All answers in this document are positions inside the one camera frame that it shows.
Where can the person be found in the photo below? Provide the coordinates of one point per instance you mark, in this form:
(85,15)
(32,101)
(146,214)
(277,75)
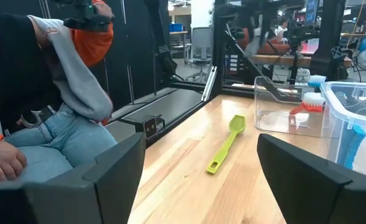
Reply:
(282,29)
(30,77)

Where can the black table-level camera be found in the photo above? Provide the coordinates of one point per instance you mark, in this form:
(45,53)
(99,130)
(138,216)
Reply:
(150,127)

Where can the black panel with white labels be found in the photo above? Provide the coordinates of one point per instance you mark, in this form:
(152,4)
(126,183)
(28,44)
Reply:
(234,63)

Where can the blue sponge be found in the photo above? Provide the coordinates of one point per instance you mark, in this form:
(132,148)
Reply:
(352,146)

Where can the person's hand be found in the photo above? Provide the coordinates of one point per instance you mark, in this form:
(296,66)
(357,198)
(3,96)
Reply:
(103,9)
(5,161)

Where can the grey office chair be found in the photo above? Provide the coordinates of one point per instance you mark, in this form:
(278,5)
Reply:
(201,43)

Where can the wooden background table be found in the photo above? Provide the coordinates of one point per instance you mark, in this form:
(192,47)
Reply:
(282,59)

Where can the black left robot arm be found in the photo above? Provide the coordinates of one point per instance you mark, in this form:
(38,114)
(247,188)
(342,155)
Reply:
(333,31)

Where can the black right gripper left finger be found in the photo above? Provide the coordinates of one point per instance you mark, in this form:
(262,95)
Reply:
(102,193)

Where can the blue crate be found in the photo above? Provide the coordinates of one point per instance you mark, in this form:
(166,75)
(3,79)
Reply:
(176,27)

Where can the silver aluminium bracket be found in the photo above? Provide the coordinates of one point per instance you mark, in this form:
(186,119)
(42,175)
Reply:
(209,84)

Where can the red dish brush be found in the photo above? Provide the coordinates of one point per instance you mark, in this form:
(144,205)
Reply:
(311,104)

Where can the blue dish brush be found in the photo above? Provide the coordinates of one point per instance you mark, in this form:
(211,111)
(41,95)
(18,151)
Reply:
(317,81)

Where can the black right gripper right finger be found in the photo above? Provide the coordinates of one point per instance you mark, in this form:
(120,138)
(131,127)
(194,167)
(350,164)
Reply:
(310,193)

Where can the green dish brush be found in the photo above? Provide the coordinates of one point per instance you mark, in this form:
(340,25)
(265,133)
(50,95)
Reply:
(226,146)

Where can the translucent plastic tub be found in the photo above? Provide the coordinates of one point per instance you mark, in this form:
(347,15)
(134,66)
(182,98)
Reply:
(341,105)

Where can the black background robot arm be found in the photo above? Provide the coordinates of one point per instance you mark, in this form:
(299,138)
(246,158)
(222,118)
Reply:
(297,40)

